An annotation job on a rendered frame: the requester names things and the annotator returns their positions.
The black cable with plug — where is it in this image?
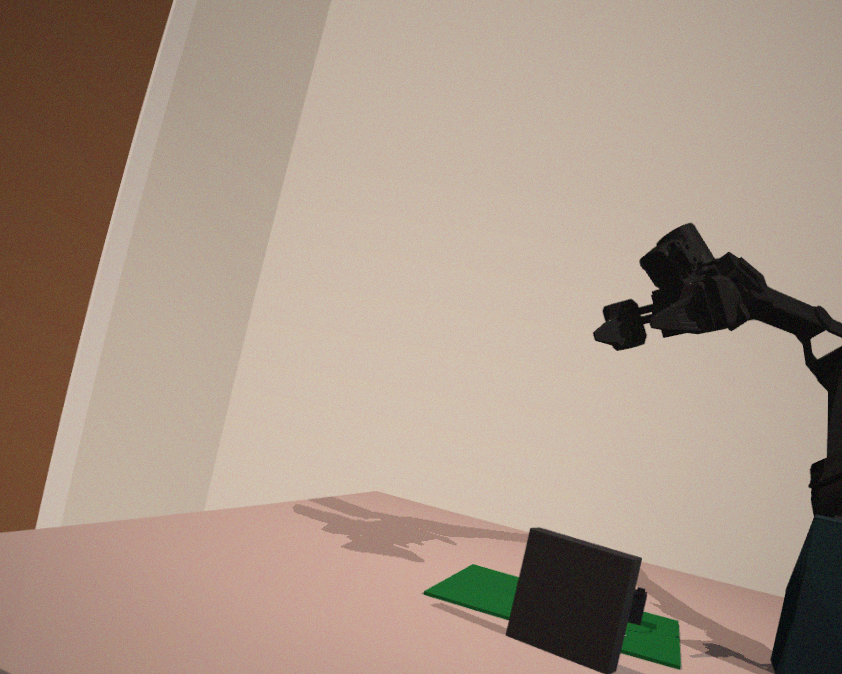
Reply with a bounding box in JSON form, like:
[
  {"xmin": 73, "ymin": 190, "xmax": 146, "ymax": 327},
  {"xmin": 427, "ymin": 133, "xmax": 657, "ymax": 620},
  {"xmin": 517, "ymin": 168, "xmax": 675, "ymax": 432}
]
[{"xmin": 628, "ymin": 587, "xmax": 647, "ymax": 625}]

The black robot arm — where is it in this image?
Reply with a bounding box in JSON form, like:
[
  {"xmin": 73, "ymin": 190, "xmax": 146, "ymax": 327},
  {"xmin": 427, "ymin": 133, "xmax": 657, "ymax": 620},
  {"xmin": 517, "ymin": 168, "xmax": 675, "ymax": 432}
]
[{"xmin": 639, "ymin": 223, "xmax": 842, "ymax": 520}]

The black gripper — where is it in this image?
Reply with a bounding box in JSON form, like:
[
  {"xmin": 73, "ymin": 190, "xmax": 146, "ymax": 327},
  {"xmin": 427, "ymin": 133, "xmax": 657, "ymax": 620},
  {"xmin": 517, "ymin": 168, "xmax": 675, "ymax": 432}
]
[{"xmin": 593, "ymin": 274, "xmax": 738, "ymax": 351}]

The green circuit board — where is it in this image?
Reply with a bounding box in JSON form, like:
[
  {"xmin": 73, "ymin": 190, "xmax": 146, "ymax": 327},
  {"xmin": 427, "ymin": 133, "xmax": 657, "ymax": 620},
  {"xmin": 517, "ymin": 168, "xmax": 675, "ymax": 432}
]
[{"xmin": 423, "ymin": 564, "xmax": 681, "ymax": 670}]

